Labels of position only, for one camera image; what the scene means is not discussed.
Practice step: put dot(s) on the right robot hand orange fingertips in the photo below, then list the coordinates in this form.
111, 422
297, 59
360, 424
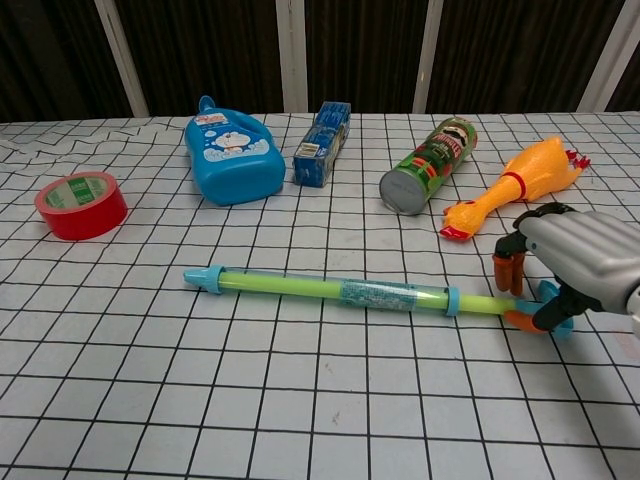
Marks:
585, 255

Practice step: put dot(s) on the green blue water squirter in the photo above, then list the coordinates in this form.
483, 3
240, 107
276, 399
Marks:
300, 287

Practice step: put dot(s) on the yellow rubber chicken toy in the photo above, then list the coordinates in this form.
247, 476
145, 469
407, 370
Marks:
530, 170

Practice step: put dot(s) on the green Pringles can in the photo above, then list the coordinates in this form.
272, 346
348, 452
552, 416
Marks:
435, 160

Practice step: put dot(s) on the blue rectangular package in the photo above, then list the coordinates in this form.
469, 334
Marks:
315, 160

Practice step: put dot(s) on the white black grid tablecloth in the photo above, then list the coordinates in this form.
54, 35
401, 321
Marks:
300, 390

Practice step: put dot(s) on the blue cartoon detergent bottle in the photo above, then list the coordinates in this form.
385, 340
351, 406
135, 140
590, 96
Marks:
235, 165

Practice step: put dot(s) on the red tape roll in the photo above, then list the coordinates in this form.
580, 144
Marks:
85, 217

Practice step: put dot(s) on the white metal frame post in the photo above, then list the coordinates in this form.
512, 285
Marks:
610, 55
291, 55
429, 55
120, 55

